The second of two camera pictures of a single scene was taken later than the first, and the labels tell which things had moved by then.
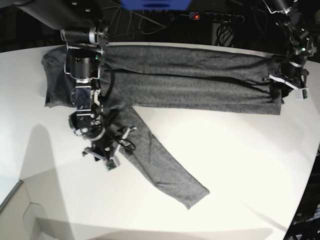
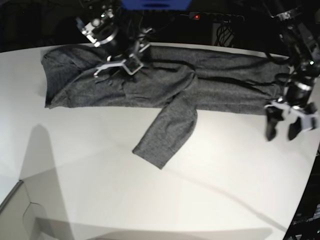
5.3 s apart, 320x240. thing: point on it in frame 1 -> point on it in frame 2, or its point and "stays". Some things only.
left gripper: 87,122 -> 99,26
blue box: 155,5 stays
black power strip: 216,16 stays
